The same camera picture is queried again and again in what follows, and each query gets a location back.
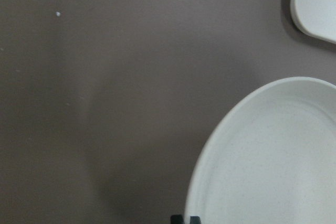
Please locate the round white plate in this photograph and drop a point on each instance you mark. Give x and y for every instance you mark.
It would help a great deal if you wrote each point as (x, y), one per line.
(271, 159)

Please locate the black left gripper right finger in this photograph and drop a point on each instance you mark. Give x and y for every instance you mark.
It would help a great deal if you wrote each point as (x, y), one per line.
(195, 220)

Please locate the cream rectangular tray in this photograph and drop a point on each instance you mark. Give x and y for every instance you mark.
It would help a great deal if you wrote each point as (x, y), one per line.
(315, 18)

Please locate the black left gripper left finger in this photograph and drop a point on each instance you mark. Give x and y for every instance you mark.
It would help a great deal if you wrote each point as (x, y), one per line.
(176, 219)

